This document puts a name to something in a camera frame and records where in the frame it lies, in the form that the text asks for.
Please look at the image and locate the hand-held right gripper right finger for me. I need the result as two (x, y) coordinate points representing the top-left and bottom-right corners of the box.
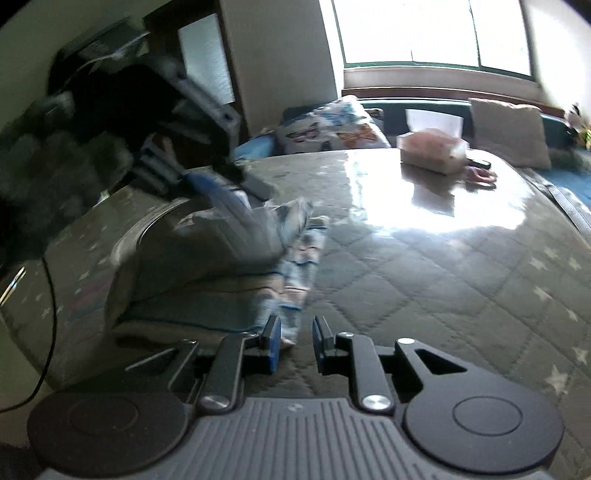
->
(312, 316), (468, 413)

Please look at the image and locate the pink soft toy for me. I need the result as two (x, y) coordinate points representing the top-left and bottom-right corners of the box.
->
(464, 166), (498, 188)

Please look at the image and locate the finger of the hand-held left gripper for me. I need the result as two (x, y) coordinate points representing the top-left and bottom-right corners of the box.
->
(131, 134), (219, 200)
(221, 158), (277, 202)

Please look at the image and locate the dark wooden glass door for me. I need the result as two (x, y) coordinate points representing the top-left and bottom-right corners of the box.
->
(143, 11), (245, 139)

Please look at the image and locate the beige pillow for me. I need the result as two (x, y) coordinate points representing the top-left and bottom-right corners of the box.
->
(468, 97), (553, 169)

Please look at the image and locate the blue upholstered bench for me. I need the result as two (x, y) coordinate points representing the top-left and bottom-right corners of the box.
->
(235, 99), (591, 195)

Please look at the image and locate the tissue box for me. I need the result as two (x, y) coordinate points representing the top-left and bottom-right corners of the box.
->
(396, 108), (470, 175)

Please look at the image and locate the blue pink striped garment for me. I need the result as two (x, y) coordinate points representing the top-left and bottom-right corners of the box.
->
(178, 171), (329, 348)

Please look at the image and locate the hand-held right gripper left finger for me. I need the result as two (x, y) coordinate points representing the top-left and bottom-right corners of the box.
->
(124, 316), (282, 412)

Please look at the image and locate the butterfly print pillow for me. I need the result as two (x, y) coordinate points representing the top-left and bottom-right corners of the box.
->
(274, 95), (392, 155)

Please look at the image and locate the green framed window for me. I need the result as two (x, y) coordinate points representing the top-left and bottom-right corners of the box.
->
(330, 0), (544, 82)

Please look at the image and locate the white knit cloth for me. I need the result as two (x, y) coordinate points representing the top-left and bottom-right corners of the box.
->
(105, 198), (296, 344)

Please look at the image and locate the black cable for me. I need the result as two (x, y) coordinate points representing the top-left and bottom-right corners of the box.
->
(0, 256), (57, 411)

